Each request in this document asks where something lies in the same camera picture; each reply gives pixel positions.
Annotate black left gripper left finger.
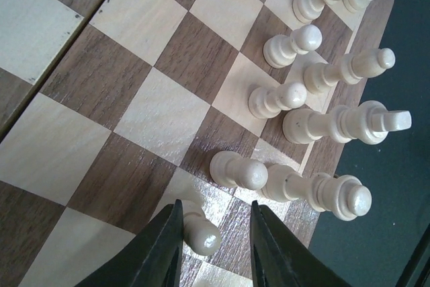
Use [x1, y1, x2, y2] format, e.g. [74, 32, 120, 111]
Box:
[77, 200, 183, 286]

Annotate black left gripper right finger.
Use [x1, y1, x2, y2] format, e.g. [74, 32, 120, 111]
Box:
[251, 200, 349, 286]

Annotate light wooden pawn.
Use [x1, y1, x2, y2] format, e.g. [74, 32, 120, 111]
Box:
[182, 200, 221, 256]

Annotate light chess pieces pile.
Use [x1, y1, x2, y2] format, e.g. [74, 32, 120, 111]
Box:
[210, 0, 413, 222]

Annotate wooden chess board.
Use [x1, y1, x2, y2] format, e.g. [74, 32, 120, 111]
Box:
[0, 0, 396, 287]

